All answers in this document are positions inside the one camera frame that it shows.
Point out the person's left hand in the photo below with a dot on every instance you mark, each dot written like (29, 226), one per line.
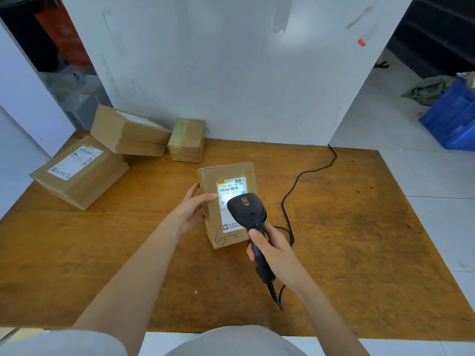
(189, 215)

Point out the person's right hand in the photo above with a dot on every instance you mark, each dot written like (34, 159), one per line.
(285, 263)

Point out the medium brown cardboard box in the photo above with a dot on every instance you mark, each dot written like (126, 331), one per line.
(208, 181)

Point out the black barcode scanner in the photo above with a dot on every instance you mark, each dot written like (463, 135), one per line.
(246, 211)

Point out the small yellowish taped box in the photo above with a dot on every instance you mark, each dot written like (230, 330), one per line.
(187, 135)

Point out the large labelled box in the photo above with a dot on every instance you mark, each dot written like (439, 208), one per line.
(92, 185)

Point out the double-layer cardboard box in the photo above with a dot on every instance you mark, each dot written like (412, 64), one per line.
(107, 127)

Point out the person's left forearm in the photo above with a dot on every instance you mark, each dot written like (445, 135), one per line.
(130, 285)

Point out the person's right forearm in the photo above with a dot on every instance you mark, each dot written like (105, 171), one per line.
(330, 322)

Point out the person's white shirt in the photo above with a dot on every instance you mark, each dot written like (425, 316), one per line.
(241, 342)

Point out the wooden table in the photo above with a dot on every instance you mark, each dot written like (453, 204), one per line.
(92, 255)

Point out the clear plastic storage bin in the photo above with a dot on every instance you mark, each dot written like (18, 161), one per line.
(85, 103)

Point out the orange paper bag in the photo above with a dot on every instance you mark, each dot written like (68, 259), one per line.
(66, 37)

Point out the blue plastic crate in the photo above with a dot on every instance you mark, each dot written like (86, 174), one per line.
(452, 118)

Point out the olive green cloth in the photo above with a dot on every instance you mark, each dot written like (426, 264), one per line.
(430, 90)

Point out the small red sticker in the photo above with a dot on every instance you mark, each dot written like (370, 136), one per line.
(361, 42)

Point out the labelled brown carton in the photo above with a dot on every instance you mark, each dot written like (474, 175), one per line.
(471, 83)

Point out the black shelving rack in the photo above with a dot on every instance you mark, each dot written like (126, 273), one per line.
(438, 40)

